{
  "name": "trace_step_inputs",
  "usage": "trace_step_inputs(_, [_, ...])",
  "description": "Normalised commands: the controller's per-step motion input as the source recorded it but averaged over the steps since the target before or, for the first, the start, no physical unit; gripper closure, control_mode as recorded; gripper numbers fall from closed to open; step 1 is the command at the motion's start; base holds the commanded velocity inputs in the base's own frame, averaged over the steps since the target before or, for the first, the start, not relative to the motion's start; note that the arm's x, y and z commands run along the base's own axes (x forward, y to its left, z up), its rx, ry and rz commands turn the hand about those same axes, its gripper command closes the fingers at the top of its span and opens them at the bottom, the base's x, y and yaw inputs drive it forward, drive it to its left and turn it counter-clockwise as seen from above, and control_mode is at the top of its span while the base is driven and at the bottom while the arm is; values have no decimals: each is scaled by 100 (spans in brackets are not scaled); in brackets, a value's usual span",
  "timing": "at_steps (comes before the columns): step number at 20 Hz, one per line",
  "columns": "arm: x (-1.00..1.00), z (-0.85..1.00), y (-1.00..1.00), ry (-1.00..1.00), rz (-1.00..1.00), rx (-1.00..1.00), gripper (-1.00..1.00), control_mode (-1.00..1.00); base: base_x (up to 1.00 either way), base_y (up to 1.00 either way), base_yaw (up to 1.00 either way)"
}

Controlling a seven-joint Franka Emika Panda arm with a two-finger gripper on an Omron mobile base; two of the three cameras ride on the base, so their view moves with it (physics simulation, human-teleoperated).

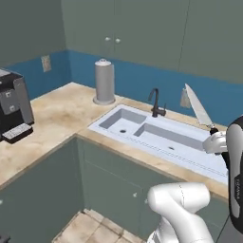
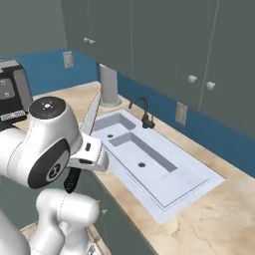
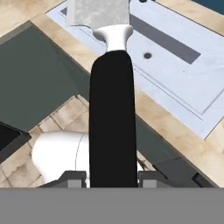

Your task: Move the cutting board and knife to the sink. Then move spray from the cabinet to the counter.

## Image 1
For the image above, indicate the grey-green wall cabinet door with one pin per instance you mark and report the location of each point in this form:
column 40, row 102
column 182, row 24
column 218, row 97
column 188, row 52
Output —
column 88, row 25
column 215, row 38
column 148, row 31

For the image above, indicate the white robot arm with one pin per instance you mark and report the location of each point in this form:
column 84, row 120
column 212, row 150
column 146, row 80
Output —
column 177, row 202

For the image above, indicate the grey paper towel roll holder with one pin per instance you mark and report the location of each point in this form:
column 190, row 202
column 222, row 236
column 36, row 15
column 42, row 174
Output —
column 104, row 82

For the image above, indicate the white double-basin sink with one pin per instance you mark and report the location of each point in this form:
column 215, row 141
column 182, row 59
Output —
column 164, row 139

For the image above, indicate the white round cabinet knob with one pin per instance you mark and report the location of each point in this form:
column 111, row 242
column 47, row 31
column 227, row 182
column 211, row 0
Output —
column 117, row 40
column 135, row 195
column 107, row 39
column 146, row 201

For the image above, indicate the beige wall socket plate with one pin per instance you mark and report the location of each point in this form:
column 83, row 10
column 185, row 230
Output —
column 46, row 63
column 184, row 98

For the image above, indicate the black and grey coffee machine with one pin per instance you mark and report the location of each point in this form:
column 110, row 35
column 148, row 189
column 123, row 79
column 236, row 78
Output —
column 12, row 107

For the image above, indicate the black sink tap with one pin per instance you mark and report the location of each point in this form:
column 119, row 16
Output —
column 155, row 109

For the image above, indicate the grey-green base cabinet door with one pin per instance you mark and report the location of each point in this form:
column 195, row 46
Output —
column 110, row 193
column 145, row 218

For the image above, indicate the grey-green base cabinet run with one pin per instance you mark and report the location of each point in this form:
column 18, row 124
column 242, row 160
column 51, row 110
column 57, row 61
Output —
column 41, row 196

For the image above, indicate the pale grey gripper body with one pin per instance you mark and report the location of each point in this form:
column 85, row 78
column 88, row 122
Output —
column 215, row 143

